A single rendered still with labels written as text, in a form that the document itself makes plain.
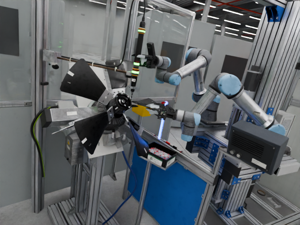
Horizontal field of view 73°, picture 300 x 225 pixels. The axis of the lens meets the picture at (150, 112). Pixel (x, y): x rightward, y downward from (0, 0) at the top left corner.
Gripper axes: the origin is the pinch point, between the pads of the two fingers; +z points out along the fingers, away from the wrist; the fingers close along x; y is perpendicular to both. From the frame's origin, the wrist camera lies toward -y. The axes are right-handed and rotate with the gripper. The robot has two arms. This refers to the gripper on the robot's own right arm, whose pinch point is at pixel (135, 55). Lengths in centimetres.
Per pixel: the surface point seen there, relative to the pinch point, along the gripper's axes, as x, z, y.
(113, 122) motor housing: 2.8, 8.4, 44.5
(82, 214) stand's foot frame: 28, 7, 142
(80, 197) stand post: 33, 7, 127
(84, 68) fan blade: 14.7, 25.7, 12.7
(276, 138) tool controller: -84, -21, 26
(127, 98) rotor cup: -2.5, 4.7, 27.0
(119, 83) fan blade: 9.2, 1.8, 20.3
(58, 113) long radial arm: 15, 40, 39
